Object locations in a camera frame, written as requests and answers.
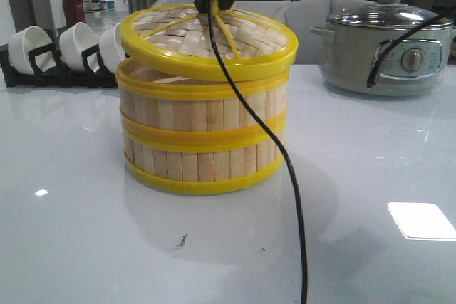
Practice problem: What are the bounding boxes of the black dish rack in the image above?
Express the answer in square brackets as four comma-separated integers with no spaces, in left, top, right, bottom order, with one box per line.
[1,43,117,88]

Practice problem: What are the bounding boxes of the white bowl far left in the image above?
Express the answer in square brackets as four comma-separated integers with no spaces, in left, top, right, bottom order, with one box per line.
[8,26,51,75]

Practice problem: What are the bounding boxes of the woven bamboo steamer lid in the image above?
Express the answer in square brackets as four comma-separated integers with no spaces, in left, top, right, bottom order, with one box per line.
[120,4,299,82]

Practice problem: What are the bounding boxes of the bamboo steamer basket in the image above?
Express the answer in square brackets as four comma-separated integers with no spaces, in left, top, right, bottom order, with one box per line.
[124,132,284,195]
[116,58,268,146]

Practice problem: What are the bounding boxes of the grey chair right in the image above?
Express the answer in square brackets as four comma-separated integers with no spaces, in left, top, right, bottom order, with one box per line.
[273,0,372,65]

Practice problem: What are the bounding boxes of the glass pot lid with knob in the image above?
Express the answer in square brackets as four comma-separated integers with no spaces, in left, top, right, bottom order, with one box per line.
[327,0,437,30]

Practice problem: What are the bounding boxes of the white bowl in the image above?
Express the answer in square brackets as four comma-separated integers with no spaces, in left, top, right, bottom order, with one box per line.
[8,26,51,75]
[99,23,126,73]
[59,22,98,72]

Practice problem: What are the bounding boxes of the grey-green electric cooking pot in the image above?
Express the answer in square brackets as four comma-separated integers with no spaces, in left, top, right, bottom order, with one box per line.
[309,23,455,97]

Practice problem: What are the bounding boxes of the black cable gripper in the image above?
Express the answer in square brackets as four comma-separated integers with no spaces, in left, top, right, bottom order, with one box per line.
[207,0,309,304]

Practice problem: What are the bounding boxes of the red bin background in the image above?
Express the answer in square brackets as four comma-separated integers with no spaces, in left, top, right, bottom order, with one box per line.
[62,0,86,28]

